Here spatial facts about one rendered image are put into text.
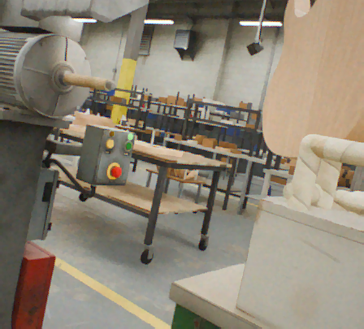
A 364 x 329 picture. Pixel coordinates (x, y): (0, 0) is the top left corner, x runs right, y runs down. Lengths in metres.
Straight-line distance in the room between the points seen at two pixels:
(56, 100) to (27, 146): 0.23
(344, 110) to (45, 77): 0.86
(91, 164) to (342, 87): 0.94
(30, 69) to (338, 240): 0.97
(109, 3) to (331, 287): 0.79
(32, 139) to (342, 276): 1.14
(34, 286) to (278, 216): 1.19
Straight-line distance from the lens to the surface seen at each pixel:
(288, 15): 1.07
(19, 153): 1.49
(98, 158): 1.46
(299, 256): 0.62
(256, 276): 0.66
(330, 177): 0.70
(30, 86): 1.29
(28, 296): 1.68
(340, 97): 0.80
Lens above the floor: 1.19
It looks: 3 degrees down
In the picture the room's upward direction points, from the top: 12 degrees clockwise
